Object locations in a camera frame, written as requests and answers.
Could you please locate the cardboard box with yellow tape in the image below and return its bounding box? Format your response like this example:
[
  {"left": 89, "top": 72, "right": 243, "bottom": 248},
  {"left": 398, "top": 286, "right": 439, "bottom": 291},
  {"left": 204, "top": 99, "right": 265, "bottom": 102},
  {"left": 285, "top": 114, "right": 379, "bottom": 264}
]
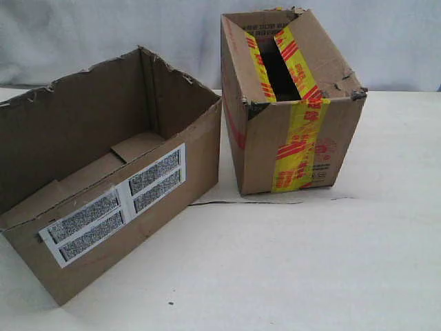
[{"left": 220, "top": 8, "right": 367, "bottom": 194}]

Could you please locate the brown cardboard box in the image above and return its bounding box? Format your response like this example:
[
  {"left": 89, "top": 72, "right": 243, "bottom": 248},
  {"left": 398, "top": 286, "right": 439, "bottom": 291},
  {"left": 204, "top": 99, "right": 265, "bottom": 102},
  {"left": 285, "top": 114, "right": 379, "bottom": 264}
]
[{"left": 1, "top": 47, "right": 222, "bottom": 304}]

